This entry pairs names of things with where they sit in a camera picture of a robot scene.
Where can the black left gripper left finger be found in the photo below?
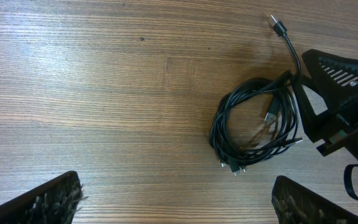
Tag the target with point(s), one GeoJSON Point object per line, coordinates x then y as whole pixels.
{"type": "Point", "coordinates": [54, 202]}

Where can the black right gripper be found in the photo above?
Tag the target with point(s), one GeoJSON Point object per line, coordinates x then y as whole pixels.
{"type": "Point", "coordinates": [335, 79]}

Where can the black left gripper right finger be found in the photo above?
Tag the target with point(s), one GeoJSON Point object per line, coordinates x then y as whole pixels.
{"type": "Point", "coordinates": [295, 204]}

